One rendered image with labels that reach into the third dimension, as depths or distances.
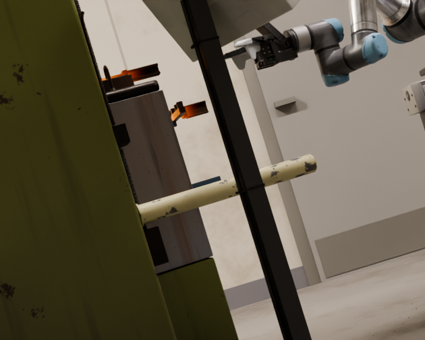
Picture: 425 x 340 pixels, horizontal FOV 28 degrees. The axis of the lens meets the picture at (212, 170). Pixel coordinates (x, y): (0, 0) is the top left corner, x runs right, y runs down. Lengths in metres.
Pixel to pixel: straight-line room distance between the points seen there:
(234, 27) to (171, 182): 0.50
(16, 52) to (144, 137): 0.45
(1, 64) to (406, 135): 3.37
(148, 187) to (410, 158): 2.95
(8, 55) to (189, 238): 0.66
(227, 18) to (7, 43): 0.47
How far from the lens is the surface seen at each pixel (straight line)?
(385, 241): 4.88
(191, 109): 3.02
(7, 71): 1.86
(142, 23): 4.97
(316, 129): 4.84
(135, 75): 2.34
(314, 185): 4.82
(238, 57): 2.48
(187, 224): 2.15
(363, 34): 2.41
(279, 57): 2.42
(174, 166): 2.16
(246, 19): 1.80
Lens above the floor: 0.59
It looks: 2 degrees up
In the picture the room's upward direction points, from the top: 17 degrees counter-clockwise
